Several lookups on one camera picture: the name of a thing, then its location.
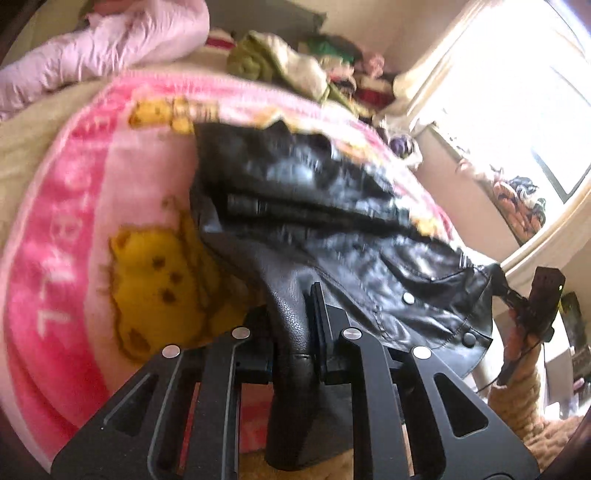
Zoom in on basket of clothes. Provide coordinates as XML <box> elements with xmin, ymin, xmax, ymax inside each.
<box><xmin>376</xmin><ymin>122</ymin><xmax>423</xmax><ymax>169</ymax></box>

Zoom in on clothes on window sill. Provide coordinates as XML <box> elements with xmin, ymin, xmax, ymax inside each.
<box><xmin>455</xmin><ymin>157</ymin><xmax>550</xmax><ymax>247</ymax></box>

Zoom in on window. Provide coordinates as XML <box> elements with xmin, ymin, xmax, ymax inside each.
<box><xmin>425</xmin><ymin>0</ymin><xmax>591</xmax><ymax>232</ymax></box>

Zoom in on black leather jacket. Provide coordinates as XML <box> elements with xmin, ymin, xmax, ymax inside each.
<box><xmin>189</xmin><ymin>117</ymin><xmax>513</xmax><ymax>472</ymax></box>

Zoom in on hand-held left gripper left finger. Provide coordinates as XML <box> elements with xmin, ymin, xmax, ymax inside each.
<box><xmin>50</xmin><ymin>307</ymin><xmax>278</xmax><ymax>480</ymax></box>

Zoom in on light pink quilt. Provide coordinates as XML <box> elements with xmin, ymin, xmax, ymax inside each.
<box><xmin>0</xmin><ymin>0</ymin><xmax>211</xmax><ymax>121</ymax></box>

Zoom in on cream curtain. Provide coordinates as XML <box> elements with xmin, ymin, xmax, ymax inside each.
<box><xmin>372</xmin><ymin>0</ymin><xmax>490</xmax><ymax>134</ymax></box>

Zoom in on pink printed blanket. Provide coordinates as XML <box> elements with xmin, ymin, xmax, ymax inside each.
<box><xmin>0</xmin><ymin>74</ymin><xmax>462</xmax><ymax>472</ymax></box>

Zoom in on stack of folded clothes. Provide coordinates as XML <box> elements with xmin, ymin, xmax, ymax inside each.
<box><xmin>298</xmin><ymin>34</ymin><xmax>402</xmax><ymax>116</ymax></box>

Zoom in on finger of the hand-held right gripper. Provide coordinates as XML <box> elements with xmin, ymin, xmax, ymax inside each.
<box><xmin>496</xmin><ymin>277</ymin><xmax>532</xmax><ymax>319</ymax></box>

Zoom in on grey bed headboard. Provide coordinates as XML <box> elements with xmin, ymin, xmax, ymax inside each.
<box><xmin>208</xmin><ymin>0</ymin><xmax>328</xmax><ymax>35</ymax></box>

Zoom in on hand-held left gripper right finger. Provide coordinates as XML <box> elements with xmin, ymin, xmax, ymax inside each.
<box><xmin>308</xmin><ymin>281</ymin><xmax>541</xmax><ymax>480</ymax></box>

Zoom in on person's right hand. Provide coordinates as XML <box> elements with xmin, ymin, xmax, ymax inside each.
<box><xmin>503</xmin><ymin>309</ymin><xmax>539</xmax><ymax>370</ymax></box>

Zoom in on green and cream fleece blanket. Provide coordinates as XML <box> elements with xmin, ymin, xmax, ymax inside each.
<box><xmin>226</xmin><ymin>30</ymin><xmax>365</xmax><ymax>116</ymax></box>

